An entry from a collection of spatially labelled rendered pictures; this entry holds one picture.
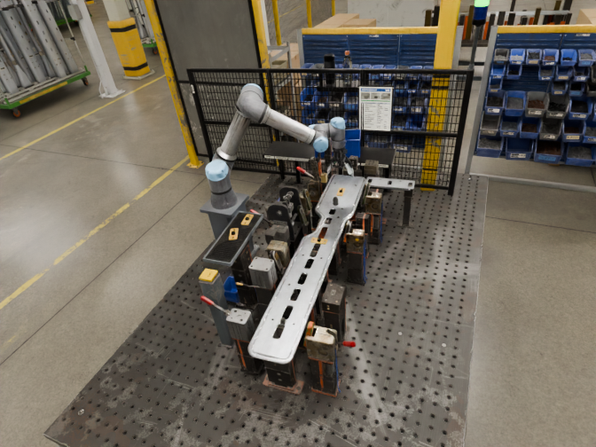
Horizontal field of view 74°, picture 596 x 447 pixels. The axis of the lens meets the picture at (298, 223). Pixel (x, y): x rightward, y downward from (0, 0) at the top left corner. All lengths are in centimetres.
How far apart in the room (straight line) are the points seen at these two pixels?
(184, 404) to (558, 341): 233
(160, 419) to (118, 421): 17
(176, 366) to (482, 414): 171
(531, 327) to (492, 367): 46
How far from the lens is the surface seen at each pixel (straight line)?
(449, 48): 260
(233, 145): 218
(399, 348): 197
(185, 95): 478
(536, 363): 299
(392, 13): 858
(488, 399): 275
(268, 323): 169
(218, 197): 217
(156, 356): 213
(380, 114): 272
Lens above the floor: 230
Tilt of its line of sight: 37 degrees down
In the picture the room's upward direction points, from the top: 7 degrees counter-clockwise
